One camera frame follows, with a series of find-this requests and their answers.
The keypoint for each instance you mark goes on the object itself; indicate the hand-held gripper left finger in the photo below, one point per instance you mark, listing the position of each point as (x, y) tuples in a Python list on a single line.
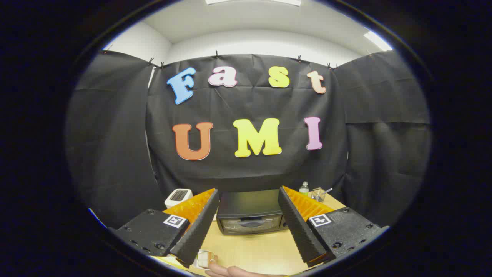
[(200, 231)]

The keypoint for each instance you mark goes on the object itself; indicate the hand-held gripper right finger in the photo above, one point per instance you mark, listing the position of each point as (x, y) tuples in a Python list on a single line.
[(301, 231)]

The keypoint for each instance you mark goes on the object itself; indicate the sandwich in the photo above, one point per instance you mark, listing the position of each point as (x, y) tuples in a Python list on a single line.
[(206, 257)]

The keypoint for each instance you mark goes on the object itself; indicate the black toaster oven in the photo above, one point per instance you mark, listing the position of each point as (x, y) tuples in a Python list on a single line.
[(246, 204)]

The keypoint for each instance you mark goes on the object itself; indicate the white bread toaster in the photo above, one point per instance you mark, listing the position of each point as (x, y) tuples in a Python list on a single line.
[(177, 196)]

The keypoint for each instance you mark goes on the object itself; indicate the clear plastic bottle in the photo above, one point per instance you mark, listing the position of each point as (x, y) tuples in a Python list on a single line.
[(304, 188)]

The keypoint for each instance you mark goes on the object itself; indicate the ceiling light panel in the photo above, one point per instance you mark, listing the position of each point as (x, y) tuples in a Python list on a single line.
[(377, 40), (253, 1)]

